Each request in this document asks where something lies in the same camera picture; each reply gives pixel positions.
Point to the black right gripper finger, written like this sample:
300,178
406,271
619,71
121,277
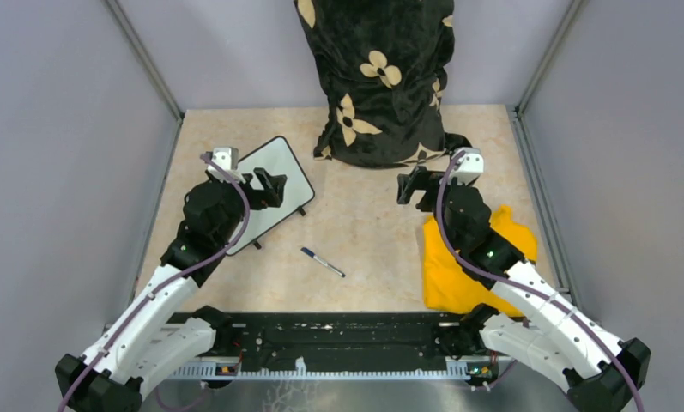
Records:
420,177
404,190

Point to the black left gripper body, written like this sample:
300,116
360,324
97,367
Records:
257,199

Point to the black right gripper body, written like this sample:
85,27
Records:
430,201

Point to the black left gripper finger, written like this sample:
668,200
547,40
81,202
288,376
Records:
244,181
271,195

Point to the small black-framed whiteboard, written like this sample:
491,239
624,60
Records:
277,158

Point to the white marker pen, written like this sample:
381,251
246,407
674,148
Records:
320,260

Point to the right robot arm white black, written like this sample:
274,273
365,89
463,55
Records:
594,368

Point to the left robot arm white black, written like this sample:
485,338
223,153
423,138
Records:
120,370

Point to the yellow cloth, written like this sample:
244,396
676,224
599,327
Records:
446,288

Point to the black floral plush blanket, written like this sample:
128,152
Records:
381,66

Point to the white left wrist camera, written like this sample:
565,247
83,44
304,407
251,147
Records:
226,159

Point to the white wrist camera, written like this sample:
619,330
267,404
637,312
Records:
226,159
467,165

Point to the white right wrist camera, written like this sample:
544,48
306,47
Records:
467,165

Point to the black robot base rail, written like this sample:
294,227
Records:
364,346

